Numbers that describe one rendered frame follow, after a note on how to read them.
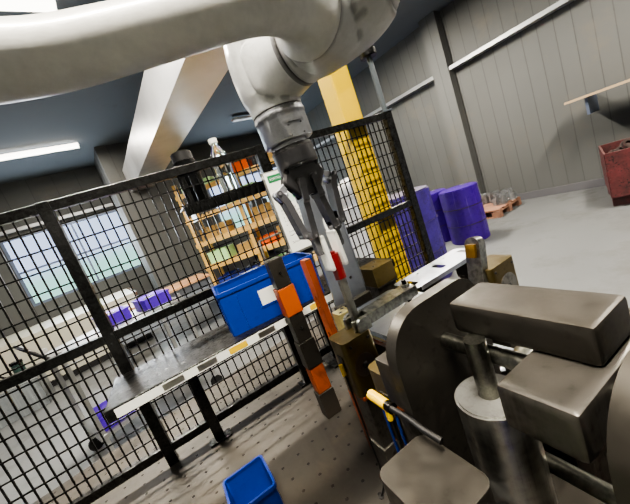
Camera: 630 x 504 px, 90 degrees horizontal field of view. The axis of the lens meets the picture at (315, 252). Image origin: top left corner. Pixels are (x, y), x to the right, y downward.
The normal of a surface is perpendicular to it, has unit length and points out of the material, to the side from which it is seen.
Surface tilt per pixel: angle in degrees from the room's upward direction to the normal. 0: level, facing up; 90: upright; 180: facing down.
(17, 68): 133
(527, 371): 0
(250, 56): 87
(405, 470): 0
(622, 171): 90
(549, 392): 0
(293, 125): 90
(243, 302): 90
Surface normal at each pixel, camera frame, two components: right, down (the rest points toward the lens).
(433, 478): -0.34, -0.92
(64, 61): 0.52, 0.65
